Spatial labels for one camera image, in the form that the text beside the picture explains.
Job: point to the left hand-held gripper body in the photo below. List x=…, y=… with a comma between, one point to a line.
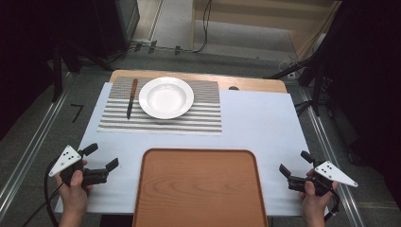
x=64, y=160

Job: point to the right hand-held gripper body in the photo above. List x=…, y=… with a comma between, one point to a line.
x=334, y=176

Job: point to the person's right hand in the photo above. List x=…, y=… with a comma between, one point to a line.
x=313, y=201

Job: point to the person's left hand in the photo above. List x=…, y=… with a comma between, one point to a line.
x=75, y=192

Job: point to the white table cover sheet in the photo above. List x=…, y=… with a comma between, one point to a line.
x=258, y=126

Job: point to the black tripod stand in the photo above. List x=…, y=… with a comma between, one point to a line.
x=63, y=63
x=312, y=78

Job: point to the white power strip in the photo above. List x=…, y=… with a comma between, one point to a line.
x=290, y=74

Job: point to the white round plate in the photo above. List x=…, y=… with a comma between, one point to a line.
x=166, y=97

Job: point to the brown wooden tray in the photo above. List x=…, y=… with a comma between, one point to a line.
x=200, y=189

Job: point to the light wooden table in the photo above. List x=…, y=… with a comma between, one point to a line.
x=252, y=83

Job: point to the striped grey placemat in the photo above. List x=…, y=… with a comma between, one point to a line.
x=201, y=119

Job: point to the dark cabinet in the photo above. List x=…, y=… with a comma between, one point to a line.
x=116, y=25

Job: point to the light wooden platform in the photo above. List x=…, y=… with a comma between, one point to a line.
x=252, y=19

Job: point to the metal floor rail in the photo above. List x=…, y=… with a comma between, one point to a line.
x=31, y=151
x=334, y=164

